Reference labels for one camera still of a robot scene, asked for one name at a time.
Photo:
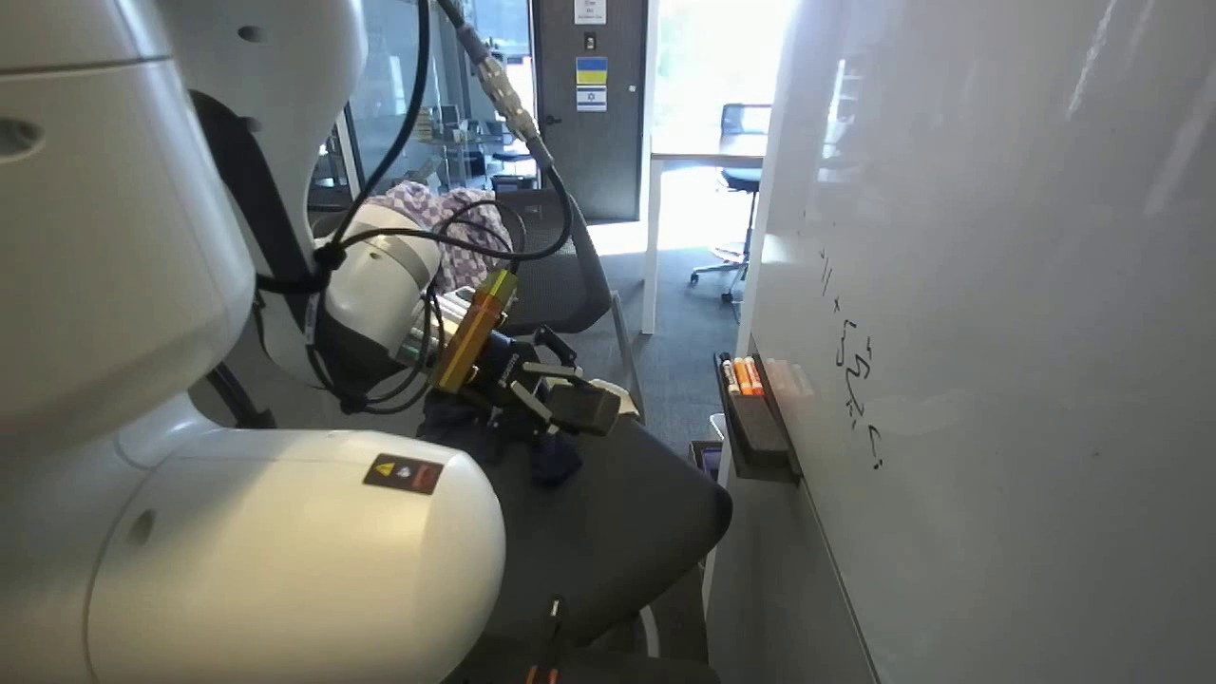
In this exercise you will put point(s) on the orange marker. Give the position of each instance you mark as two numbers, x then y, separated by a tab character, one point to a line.
741	377

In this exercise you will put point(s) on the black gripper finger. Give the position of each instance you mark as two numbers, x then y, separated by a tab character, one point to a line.
565	374
555	419

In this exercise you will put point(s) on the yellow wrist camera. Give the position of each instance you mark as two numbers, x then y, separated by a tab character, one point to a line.
476	328

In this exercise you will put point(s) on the white table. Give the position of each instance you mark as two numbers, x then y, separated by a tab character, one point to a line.
684	159

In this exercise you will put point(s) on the dark door with signs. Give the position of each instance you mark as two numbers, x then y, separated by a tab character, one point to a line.
589	110

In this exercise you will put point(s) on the dark blue cloth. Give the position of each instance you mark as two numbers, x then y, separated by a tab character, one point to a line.
551	458

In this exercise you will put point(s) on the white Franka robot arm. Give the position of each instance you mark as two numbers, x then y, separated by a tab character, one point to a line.
191	382

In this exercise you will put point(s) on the dark gray office chair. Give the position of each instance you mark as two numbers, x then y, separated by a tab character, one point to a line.
621	519

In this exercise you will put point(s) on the orange and black tool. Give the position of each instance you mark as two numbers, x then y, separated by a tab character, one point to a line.
547	649

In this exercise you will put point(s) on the beige cloth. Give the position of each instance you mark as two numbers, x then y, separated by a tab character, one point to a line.
626	396

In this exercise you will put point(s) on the purple checkered cloth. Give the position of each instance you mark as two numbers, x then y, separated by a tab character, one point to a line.
456	235

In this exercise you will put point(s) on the blue swivel office chair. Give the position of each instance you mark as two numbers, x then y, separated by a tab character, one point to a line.
738	193

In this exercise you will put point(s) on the large white whiteboard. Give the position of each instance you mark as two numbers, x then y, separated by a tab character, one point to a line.
1013	328

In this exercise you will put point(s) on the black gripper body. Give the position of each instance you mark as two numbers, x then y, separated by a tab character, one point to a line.
509	377

